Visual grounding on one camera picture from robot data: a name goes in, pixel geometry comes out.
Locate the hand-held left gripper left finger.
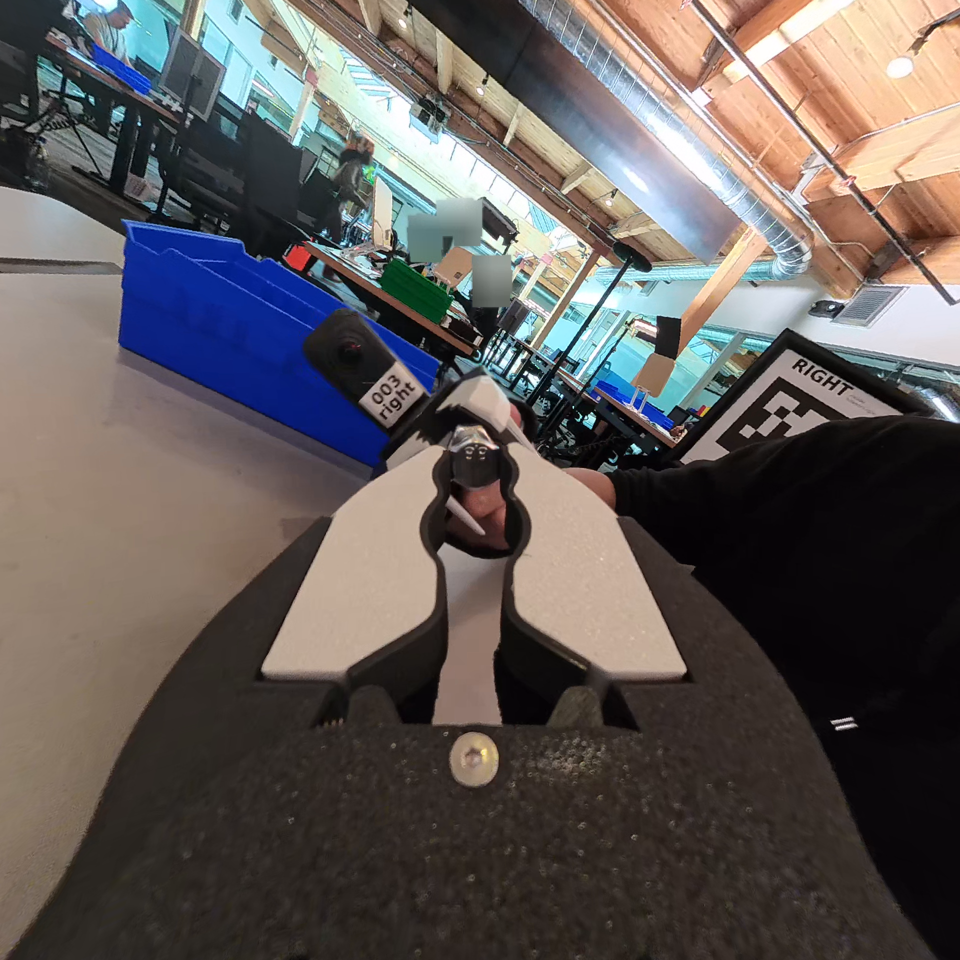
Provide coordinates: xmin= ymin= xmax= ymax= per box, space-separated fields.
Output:
xmin=259 ymin=442 xmax=451 ymax=726

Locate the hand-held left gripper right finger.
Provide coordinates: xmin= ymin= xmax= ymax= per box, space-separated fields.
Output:
xmin=493 ymin=444 xmax=688 ymax=727

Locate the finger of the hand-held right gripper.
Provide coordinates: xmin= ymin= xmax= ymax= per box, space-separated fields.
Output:
xmin=437 ymin=371 xmax=528 ymax=445
xmin=382 ymin=429 xmax=444 ymax=474

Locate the steel hex bolt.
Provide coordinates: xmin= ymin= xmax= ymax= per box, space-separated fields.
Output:
xmin=448 ymin=438 xmax=502 ymax=487

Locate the blue plastic bin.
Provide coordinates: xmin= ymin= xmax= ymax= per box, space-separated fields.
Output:
xmin=118 ymin=219 xmax=444 ymax=468

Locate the person's right forearm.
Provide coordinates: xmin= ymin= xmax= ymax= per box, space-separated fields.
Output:
xmin=609 ymin=414 xmax=960 ymax=594

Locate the person's right hand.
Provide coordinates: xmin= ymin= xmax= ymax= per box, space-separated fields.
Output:
xmin=446 ymin=405 xmax=618 ymax=558

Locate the green plastic bin stack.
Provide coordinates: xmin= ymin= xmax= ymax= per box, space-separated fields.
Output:
xmin=378 ymin=257 xmax=456 ymax=325

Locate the framed code sign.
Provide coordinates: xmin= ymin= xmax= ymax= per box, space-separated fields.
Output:
xmin=667 ymin=327 xmax=935 ymax=468

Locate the grey monitor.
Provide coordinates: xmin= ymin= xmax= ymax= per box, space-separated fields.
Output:
xmin=156 ymin=26 xmax=228 ymax=123

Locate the person's black sweater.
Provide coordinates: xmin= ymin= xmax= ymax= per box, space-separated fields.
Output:
xmin=697 ymin=555 xmax=960 ymax=960

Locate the black ceiling duct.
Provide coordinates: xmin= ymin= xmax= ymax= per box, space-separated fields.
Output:
xmin=408 ymin=0 xmax=740 ymax=264

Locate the silver spiral air duct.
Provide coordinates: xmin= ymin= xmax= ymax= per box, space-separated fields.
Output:
xmin=517 ymin=0 xmax=815 ymax=286

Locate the white wall vent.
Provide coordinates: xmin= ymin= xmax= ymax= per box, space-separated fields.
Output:
xmin=828 ymin=281 xmax=909 ymax=327

